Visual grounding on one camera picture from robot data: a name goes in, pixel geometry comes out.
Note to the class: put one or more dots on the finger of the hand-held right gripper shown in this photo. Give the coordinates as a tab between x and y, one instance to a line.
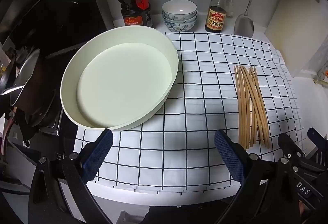
319	142
290	148

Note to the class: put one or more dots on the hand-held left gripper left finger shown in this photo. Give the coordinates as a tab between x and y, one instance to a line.
102	152

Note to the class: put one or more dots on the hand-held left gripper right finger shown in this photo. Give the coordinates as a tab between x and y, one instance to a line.
229	157

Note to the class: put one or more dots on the pile of wooden chopsticks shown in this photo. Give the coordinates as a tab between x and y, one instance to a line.
241	111

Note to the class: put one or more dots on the round white tray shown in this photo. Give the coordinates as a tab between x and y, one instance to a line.
123	77

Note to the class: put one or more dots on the black gas stove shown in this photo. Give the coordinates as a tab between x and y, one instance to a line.
51	122

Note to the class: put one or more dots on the black-checked white cloth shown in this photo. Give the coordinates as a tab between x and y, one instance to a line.
194	101

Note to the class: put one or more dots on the brass valve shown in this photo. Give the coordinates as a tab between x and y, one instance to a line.
323	75

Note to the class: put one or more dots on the brown metal pot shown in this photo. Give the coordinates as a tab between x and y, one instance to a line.
33	90

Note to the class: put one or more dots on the metal ladle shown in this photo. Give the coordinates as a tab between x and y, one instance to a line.
12	90

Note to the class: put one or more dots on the white cutting board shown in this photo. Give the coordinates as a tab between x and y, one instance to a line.
289	29

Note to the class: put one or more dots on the metal spatula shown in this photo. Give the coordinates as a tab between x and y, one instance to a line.
243	25

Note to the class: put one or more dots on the small yellow-capped sauce bottle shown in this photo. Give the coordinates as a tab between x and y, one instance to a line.
216	18

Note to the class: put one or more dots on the blue floral white bowl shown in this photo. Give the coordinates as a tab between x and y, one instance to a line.
179	20
179	7
179	27

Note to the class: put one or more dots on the black range hood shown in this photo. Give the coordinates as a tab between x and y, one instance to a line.
51	3

